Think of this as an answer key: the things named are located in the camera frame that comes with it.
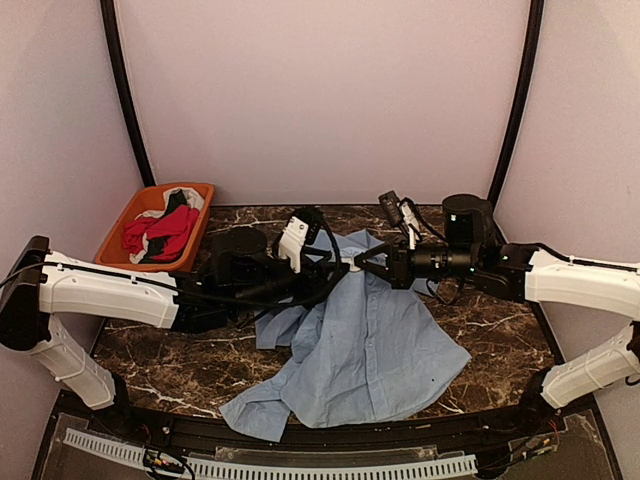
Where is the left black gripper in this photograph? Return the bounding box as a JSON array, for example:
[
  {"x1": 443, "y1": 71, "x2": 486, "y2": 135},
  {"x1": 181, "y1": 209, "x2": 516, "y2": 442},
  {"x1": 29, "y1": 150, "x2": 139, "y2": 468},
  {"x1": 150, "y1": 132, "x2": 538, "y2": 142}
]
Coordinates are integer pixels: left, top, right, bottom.
[{"x1": 230, "y1": 248, "x2": 351, "y2": 317}]

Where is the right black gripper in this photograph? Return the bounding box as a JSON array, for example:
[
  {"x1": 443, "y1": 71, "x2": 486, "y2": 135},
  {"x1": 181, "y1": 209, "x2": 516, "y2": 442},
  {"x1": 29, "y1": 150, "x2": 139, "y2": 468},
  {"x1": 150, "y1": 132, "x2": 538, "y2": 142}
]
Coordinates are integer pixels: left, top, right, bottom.
[{"x1": 354, "y1": 232, "x2": 479, "y2": 288}]

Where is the light blue shirt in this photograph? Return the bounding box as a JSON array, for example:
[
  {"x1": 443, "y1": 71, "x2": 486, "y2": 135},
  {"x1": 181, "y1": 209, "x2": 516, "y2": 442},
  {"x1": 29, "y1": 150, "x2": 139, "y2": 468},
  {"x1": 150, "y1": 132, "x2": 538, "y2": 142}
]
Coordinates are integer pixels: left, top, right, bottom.
[{"x1": 220, "y1": 229, "x2": 472, "y2": 443}]

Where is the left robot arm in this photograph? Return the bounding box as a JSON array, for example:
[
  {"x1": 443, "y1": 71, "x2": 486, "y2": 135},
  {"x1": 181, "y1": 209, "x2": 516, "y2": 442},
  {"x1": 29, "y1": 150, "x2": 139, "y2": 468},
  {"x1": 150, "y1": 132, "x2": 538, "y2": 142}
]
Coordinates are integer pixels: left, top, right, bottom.
[{"x1": 1, "y1": 207, "x2": 349, "y2": 436}]

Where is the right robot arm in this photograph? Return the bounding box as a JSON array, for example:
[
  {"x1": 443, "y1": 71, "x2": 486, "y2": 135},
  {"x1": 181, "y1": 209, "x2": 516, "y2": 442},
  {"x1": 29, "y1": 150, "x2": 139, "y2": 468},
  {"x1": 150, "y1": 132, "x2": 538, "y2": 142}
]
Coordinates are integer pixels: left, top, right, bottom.
[{"x1": 354, "y1": 191, "x2": 639, "y2": 434}]

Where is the red cloth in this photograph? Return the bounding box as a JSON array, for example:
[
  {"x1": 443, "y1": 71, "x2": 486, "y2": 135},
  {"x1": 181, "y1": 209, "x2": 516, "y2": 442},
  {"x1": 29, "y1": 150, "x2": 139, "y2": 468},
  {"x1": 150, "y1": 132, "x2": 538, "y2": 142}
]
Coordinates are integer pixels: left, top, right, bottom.
[{"x1": 121, "y1": 206, "x2": 200, "y2": 264}]

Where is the white cloth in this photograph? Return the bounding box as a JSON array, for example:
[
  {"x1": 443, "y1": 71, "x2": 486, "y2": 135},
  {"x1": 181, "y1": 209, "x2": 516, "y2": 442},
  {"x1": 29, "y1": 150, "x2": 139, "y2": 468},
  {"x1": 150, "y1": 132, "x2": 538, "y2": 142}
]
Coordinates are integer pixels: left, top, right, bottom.
[{"x1": 163, "y1": 187, "x2": 206, "y2": 211}]

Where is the dark green cloth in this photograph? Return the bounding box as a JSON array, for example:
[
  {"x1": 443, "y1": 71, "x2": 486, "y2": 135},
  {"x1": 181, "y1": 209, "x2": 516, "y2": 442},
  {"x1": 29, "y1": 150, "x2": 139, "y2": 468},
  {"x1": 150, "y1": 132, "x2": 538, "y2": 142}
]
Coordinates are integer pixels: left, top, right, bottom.
[{"x1": 163, "y1": 189, "x2": 190, "y2": 217}]

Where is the orange plastic basket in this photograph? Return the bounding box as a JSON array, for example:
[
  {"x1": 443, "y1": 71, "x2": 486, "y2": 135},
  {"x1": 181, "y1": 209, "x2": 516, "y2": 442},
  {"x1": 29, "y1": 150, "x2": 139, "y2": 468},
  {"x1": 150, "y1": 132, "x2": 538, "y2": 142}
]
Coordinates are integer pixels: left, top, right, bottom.
[{"x1": 95, "y1": 182, "x2": 214, "y2": 272}]

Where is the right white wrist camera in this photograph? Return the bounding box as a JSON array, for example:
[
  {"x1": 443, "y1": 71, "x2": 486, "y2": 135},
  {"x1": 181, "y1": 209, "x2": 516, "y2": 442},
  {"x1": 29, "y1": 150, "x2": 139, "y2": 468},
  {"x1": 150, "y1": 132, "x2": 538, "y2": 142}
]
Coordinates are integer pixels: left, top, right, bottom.
[{"x1": 378, "y1": 190, "x2": 422, "y2": 250}]

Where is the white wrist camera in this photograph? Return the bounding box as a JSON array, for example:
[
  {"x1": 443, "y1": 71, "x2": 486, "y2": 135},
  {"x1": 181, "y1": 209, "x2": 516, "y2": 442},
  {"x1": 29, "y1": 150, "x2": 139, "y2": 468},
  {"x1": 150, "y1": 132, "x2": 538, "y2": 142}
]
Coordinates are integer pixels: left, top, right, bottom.
[
  {"x1": 378, "y1": 190, "x2": 422, "y2": 250},
  {"x1": 277, "y1": 216, "x2": 309, "y2": 274}
]

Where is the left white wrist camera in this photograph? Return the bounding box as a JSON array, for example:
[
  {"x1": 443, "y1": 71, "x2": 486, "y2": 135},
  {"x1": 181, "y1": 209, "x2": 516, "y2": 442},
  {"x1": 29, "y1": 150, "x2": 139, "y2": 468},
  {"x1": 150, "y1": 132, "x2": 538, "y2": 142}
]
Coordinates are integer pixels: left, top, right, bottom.
[{"x1": 277, "y1": 216, "x2": 309, "y2": 274}]

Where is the white perforated cable tray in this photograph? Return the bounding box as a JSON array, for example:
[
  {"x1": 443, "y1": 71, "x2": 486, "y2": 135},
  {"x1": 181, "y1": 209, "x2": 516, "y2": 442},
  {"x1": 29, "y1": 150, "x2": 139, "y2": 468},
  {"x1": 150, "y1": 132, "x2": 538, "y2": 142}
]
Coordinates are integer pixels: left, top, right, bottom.
[{"x1": 63, "y1": 428, "x2": 479, "y2": 480}]

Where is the black right frame pole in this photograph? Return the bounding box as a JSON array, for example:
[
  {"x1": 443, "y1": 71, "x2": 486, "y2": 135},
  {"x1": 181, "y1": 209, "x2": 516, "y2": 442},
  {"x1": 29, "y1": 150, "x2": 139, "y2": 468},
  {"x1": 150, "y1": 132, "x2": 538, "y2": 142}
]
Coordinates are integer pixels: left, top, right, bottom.
[{"x1": 487, "y1": 0, "x2": 545, "y2": 208}]

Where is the black frame pole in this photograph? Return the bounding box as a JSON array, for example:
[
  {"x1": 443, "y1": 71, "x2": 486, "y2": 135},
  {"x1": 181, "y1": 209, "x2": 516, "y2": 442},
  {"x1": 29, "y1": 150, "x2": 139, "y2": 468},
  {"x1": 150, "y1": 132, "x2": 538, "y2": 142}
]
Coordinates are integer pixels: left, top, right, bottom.
[
  {"x1": 487, "y1": 0, "x2": 545, "y2": 208},
  {"x1": 100, "y1": 0, "x2": 156, "y2": 187}
]

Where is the black left frame pole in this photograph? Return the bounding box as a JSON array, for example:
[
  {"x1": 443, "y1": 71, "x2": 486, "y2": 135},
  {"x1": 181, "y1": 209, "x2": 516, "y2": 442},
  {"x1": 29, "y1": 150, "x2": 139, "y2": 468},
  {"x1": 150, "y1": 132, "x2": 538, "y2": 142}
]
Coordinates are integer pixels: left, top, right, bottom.
[{"x1": 100, "y1": 0, "x2": 156, "y2": 187}]

